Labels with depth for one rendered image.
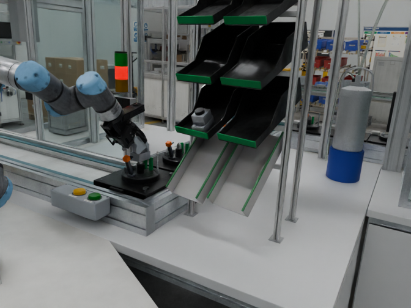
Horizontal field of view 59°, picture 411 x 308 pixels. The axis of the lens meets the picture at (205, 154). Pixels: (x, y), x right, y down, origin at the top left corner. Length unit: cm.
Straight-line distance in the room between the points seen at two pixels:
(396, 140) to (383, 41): 957
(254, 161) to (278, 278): 35
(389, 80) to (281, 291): 750
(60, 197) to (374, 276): 126
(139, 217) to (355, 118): 106
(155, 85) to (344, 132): 555
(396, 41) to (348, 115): 983
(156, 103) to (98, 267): 610
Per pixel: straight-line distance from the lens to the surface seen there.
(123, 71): 149
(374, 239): 163
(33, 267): 113
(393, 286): 172
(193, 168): 120
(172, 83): 252
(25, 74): 107
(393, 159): 213
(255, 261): 111
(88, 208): 123
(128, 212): 122
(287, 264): 112
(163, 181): 134
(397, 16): 1161
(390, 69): 831
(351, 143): 179
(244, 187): 111
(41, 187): 152
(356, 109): 176
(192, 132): 109
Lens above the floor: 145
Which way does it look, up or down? 17 degrees down
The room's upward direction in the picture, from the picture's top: 3 degrees clockwise
